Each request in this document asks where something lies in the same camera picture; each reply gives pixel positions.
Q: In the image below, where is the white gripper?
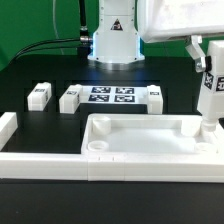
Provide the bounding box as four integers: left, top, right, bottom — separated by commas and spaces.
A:
137, 0, 224, 73

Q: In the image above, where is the white desk top tray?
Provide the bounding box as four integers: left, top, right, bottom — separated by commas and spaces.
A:
81, 114, 224, 155

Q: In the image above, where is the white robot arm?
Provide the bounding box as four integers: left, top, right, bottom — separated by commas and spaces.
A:
88, 0, 224, 72

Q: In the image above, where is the fiducial marker sheet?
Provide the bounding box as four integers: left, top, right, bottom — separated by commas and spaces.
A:
80, 86, 147, 104

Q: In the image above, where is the black cable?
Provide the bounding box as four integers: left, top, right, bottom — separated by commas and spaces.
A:
8, 0, 94, 66

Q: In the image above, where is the thin white cable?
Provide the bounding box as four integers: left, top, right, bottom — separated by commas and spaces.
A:
52, 0, 66, 57

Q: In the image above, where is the white U-shaped fence wall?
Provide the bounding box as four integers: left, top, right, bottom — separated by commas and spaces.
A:
0, 113, 224, 183

